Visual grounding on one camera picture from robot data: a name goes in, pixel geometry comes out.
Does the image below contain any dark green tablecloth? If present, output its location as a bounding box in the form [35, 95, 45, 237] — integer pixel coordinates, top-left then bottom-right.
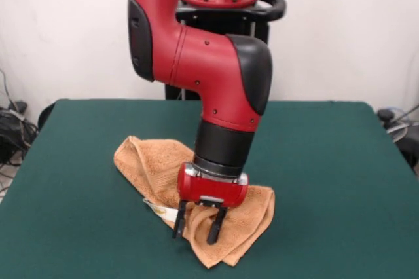
[0, 98, 419, 279]

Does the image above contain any black tangled cable bundle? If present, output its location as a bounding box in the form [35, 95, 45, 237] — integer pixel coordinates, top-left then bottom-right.
[0, 69, 40, 201]

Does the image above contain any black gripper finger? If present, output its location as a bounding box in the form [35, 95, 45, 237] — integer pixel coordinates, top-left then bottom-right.
[172, 199, 190, 240]
[206, 207, 228, 246]

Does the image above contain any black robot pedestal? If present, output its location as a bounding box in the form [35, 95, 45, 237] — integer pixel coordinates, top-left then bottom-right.
[165, 0, 287, 102]

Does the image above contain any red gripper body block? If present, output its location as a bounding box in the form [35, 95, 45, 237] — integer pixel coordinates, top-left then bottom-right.
[177, 162, 249, 210]

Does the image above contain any orange-brown terry towel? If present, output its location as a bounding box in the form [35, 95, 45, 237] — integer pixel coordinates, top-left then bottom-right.
[113, 135, 276, 269]

